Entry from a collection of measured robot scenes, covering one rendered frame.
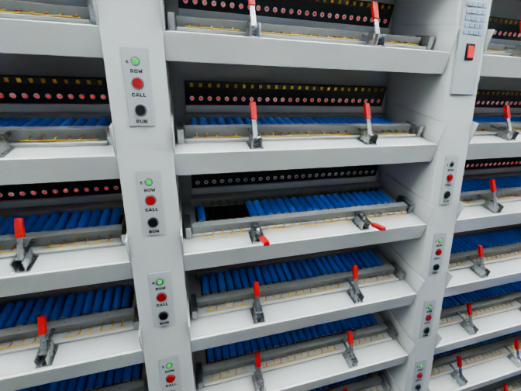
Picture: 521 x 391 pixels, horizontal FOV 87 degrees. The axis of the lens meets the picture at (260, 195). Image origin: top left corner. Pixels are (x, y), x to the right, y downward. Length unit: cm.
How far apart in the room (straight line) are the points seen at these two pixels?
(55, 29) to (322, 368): 93
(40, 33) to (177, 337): 59
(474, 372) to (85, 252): 127
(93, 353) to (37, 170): 38
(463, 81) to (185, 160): 65
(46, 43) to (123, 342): 57
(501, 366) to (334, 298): 80
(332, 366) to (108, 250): 65
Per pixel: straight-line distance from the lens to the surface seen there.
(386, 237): 76
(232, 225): 62
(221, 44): 56
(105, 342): 73
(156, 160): 53
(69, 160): 56
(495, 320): 129
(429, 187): 81
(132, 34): 55
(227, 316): 71
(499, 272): 115
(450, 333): 114
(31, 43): 59
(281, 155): 57
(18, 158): 59
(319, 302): 77
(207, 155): 53
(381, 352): 99
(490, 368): 141
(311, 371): 89
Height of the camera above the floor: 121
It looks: 14 degrees down
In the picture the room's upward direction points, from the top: 1 degrees counter-clockwise
